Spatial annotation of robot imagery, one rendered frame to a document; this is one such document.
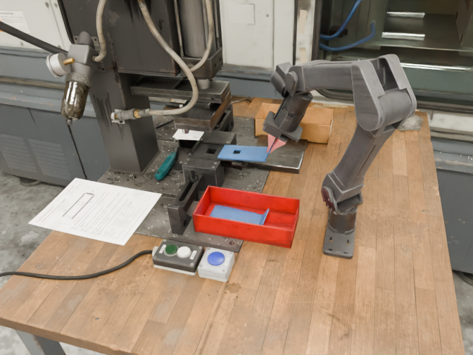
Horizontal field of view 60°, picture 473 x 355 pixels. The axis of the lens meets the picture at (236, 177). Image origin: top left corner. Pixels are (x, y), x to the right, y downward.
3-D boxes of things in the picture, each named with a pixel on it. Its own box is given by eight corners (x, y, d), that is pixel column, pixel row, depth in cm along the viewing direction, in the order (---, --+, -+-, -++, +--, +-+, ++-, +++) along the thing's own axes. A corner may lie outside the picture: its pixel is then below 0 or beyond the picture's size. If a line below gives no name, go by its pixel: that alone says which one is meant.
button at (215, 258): (222, 271, 92) (221, 265, 91) (205, 268, 93) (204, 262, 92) (227, 258, 95) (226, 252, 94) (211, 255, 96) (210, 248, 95)
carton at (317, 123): (327, 146, 135) (329, 125, 130) (254, 138, 141) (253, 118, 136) (331, 127, 145) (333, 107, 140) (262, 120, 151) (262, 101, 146)
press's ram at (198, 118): (215, 143, 105) (205, 25, 88) (126, 132, 112) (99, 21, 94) (235, 110, 119) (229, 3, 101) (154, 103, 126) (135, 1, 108)
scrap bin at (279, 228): (291, 248, 99) (291, 231, 95) (194, 231, 105) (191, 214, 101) (298, 215, 108) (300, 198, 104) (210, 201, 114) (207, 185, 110)
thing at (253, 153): (269, 162, 111) (269, 153, 109) (217, 158, 116) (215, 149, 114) (275, 148, 116) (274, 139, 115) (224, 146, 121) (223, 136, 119)
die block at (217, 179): (217, 194, 117) (215, 172, 112) (185, 189, 119) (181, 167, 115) (237, 155, 132) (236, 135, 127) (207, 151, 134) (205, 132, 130)
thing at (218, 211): (261, 235, 102) (261, 226, 100) (205, 222, 106) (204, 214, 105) (269, 217, 107) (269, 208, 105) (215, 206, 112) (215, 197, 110)
